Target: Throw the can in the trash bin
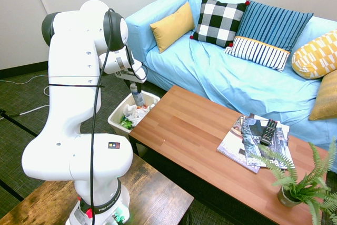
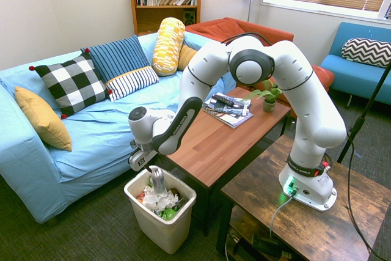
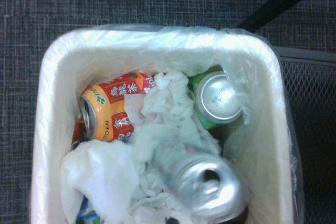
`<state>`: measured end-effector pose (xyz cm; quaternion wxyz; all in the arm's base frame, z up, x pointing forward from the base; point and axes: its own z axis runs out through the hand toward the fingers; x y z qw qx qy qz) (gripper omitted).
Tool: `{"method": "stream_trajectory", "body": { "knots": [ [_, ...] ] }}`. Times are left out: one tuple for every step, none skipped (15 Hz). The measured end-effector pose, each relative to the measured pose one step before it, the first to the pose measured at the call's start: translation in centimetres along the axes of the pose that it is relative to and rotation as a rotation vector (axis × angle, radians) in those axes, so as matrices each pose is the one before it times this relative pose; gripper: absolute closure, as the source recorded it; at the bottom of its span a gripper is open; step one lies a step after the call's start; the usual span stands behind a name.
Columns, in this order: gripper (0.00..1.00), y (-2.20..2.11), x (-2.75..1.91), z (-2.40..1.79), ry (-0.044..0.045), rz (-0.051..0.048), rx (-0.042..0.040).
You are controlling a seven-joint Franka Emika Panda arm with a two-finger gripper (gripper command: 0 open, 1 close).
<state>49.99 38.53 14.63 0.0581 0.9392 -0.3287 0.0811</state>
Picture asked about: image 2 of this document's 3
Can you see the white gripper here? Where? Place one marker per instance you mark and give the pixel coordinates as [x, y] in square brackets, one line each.
[142, 160]

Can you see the silver drink can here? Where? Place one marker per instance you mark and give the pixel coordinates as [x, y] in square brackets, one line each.
[158, 181]

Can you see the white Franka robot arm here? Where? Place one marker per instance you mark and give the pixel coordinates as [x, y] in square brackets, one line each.
[311, 114]

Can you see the bright green round trash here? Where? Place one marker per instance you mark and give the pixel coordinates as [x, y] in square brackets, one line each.
[168, 213]

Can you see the white plastic trash bin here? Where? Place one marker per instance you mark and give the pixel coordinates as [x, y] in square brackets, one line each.
[165, 233]

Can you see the crumpled white paper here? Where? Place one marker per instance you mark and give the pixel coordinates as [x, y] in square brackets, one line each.
[159, 201]

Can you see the light blue sofa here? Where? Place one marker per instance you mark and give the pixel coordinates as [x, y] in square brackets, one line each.
[91, 132]

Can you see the brown wooden coffee table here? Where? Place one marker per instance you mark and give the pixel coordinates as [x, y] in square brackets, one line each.
[220, 148]

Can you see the black remote control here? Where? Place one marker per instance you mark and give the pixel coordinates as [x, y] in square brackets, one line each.
[224, 101]

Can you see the blue striped pillow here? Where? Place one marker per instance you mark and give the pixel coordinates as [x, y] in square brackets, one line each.
[122, 62]

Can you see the black white checkered pillow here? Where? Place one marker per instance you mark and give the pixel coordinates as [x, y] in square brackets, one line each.
[73, 85]

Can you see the mustard yellow pillow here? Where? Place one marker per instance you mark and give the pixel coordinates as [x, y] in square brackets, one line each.
[42, 120]

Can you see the orange striped pillow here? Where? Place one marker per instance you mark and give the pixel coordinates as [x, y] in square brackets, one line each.
[185, 57]

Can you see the yellow patterned bolster pillow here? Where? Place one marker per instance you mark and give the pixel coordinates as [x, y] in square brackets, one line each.
[168, 47]

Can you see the small potted fern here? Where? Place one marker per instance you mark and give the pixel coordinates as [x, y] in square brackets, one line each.
[269, 103]

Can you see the black power adapter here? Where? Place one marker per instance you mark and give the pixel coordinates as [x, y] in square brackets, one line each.
[268, 244]

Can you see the wooden bookshelf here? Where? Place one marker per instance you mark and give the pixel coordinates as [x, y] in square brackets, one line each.
[165, 19]

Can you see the orange armchair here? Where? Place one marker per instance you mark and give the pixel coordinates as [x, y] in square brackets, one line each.
[214, 28]

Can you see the small black speaker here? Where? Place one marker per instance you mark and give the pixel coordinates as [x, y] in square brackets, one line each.
[189, 17]

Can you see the rustic dark wood table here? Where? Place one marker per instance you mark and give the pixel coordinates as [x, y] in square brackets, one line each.
[305, 227]

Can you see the teal blue couch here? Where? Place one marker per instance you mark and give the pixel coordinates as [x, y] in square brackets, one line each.
[351, 74]

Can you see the black white zigzag pillow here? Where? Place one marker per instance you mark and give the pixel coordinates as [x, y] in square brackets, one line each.
[366, 51]

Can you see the black camera tripod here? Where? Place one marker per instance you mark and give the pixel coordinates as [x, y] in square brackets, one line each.
[363, 117]

